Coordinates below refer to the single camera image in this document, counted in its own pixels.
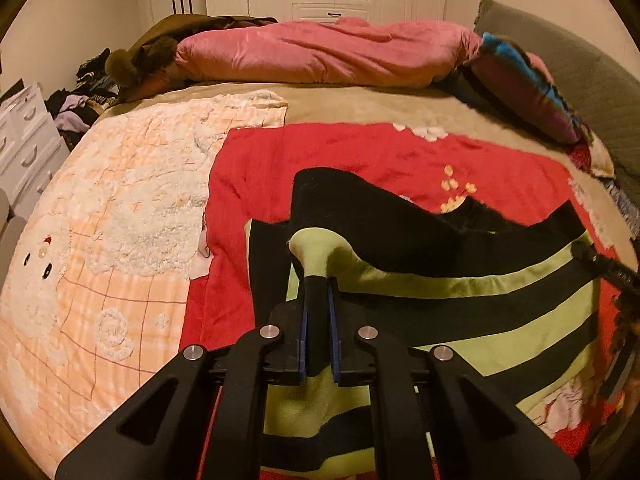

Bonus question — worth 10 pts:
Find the beige bed sheet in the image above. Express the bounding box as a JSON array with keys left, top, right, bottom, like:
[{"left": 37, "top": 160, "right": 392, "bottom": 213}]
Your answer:
[{"left": 95, "top": 80, "right": 621, "bottom": 201}]

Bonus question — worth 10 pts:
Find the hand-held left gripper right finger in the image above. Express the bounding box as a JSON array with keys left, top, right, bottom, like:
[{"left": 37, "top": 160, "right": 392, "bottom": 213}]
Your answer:
[{"left": 320, "top": 280, "right": 583, "bottom": 480}]

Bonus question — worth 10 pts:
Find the pink duvet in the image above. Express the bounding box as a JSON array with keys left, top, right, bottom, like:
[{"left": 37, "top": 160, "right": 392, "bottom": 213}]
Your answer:
[{"left": 175, "top": 16, "right": 483, "bottom": 88}]

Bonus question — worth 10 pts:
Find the white drawer cabinet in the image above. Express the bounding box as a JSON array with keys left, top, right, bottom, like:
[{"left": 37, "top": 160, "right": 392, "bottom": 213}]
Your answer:
[{"left": 0, "top": 82, "right": 71, "bottom": 221}]

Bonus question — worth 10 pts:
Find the colourful striped pillow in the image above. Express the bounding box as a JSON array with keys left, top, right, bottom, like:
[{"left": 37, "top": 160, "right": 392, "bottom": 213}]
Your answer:
[{"left": 445, "top": 32, "right": 596, "bottom": 146}]

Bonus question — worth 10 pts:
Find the pile of dark clothes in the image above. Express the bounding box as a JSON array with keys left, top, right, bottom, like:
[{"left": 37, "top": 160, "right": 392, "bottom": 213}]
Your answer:
[{"left": 45, "top": 47, "right": 121, "bottom": 136}]

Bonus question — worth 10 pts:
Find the green black striped frog sweater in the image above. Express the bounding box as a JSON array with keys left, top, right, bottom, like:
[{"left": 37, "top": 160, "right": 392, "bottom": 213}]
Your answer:
[{"left": 244, "top": 166, "right": 608, "bottom": 480}]

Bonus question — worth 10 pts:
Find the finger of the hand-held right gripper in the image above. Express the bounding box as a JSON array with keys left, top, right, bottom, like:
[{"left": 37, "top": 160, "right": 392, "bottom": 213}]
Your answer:
[{"left": 572, "top": 242, "right": 640, "bottom": 301}]

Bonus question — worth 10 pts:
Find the red floral blanket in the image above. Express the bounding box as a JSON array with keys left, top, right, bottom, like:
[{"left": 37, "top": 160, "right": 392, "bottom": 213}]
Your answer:
[{"left": 182, "top": 122, "right": 631, "bottom": 480}]

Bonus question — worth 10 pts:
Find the brown coat with fur pompoms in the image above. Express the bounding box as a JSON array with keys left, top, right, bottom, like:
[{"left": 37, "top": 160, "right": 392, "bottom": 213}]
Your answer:
[{"left": 105, "top": 12, "right": 278, "bottom": 103}]

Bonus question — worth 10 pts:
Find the small beige pillow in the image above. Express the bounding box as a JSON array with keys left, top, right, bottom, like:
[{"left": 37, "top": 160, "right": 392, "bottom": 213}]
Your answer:
[{"left": 575, "top": 132, "right": 616, "bottom": 176}]

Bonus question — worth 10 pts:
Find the dark floral cloth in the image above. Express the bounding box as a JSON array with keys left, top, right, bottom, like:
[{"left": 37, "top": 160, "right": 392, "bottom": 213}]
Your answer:
[{"left": 602, "top": 175, "right": 640, "bottom": 241}]

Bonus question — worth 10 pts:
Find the grey slatted chair back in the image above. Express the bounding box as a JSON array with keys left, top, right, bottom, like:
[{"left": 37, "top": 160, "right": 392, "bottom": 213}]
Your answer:
[{"left": 0, "top": 190, "right": 26, "bottom": 281}]

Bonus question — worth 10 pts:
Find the grey quilted headboard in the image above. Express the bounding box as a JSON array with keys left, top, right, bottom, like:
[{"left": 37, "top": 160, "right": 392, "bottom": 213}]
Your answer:
[{"left": 472, "top": 0, "right": 640, "bottom": 181}]

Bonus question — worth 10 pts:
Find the peach plaid fluffy quilt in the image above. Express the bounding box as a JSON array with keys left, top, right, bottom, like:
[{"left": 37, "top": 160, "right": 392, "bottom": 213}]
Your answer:
[{"left": 0, "top": 90, "right": 291, "bottom": 466}]

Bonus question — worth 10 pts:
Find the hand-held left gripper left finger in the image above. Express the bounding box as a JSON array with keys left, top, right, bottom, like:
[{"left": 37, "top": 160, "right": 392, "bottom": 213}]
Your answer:
[{"left": 54, "top": 277, "right": 321, "bottom": 480}]

